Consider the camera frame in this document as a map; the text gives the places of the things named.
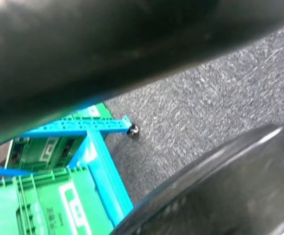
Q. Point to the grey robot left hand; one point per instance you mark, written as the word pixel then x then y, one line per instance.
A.
pixel 83 48

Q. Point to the blue metal shelf rack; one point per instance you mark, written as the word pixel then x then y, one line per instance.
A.
pixel 103 168

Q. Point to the green plastic crate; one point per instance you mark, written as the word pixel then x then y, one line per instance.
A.
pixel 46 204
pixel 46 152

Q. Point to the black glossy robot body shell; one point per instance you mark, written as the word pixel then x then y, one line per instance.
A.
pixel 229 194

